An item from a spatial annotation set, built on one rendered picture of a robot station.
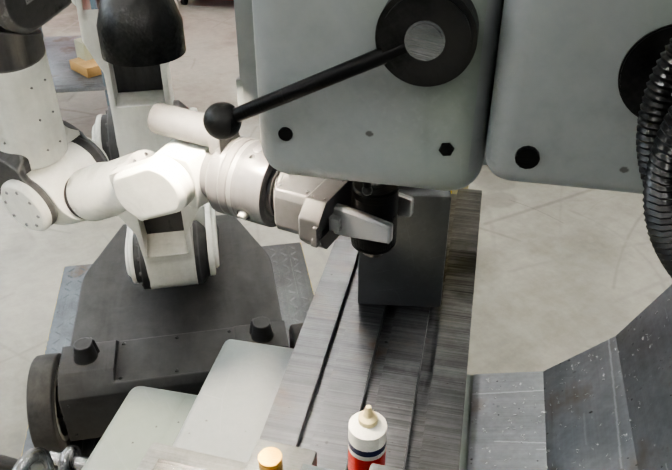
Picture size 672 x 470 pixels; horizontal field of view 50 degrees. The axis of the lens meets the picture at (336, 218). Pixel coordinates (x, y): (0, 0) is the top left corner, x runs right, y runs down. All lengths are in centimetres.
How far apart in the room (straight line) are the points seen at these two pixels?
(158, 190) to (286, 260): 130
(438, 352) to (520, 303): 166
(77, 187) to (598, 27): 66
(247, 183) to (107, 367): 83
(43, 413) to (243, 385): 59
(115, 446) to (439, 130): 78
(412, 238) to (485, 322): 157
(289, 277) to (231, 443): 108
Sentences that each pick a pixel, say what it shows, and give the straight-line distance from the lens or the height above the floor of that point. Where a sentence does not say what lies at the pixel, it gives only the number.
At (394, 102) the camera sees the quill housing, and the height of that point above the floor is 139.
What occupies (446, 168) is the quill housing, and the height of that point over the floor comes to 134.
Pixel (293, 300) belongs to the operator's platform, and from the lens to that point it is 193.
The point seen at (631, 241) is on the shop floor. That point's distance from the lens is 309.
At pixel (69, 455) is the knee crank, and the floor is 56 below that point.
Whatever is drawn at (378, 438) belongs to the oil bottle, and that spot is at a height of 103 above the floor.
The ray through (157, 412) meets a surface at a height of 75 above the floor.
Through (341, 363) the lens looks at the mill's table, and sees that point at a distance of 96.
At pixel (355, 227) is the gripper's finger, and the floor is 123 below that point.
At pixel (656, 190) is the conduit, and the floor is 143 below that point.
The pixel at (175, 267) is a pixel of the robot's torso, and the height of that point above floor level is 70.
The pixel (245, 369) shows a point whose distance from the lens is 107.
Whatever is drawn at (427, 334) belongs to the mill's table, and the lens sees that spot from 103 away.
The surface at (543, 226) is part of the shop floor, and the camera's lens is 307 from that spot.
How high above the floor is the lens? 162
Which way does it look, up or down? 33 degrees down
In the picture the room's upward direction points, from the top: straight up
